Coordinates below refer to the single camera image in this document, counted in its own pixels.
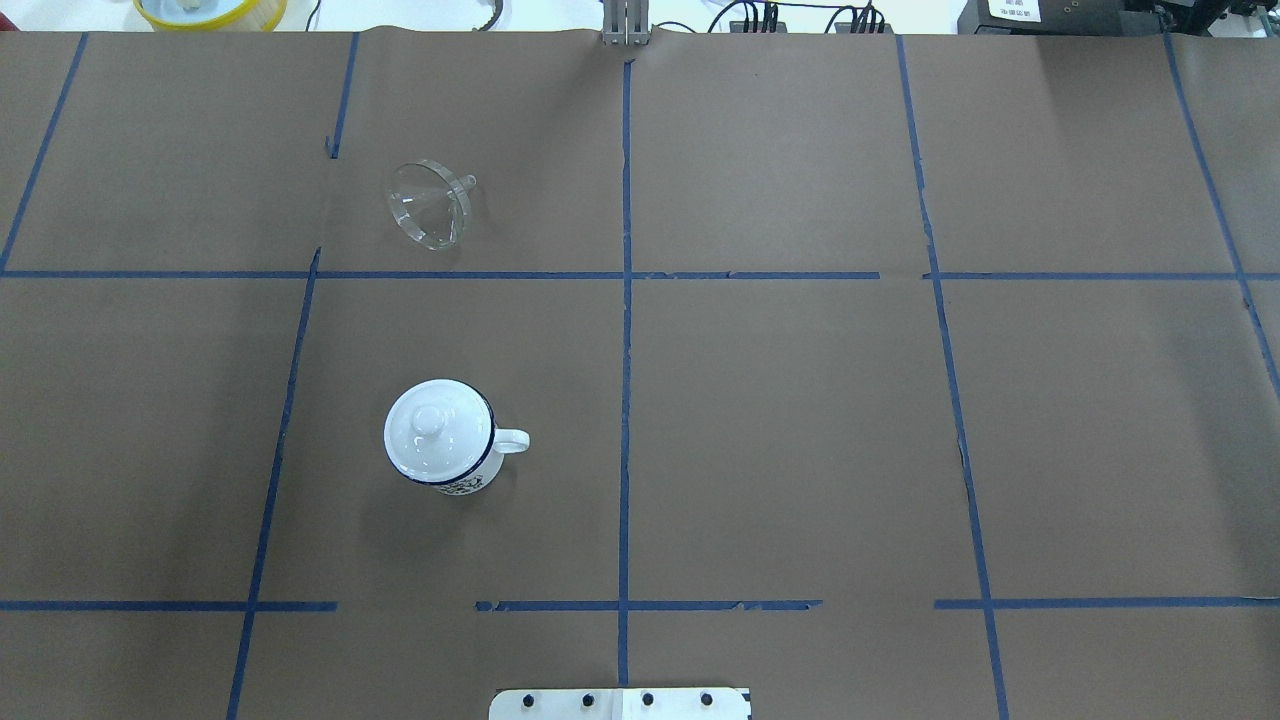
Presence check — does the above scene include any white round lid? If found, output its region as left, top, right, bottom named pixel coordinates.
left=383, top=379, right=497, bottom=486

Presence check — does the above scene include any white enamel mug blue rim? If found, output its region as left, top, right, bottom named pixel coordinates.
left=415, top=416, right=531, bottom=496

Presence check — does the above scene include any black computer box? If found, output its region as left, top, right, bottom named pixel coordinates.
left=956, top=1, right=1277, bottom=37

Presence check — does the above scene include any yellow rimmed bowl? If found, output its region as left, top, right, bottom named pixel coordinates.
left=132, top=1, right=289, bottom=32

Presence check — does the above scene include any aluminium frame post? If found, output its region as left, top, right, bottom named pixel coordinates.
left=600, top=0, right=652, bottom=47

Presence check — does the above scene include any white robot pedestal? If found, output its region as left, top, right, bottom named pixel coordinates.
left=488, top=685, right=753, bottom=719

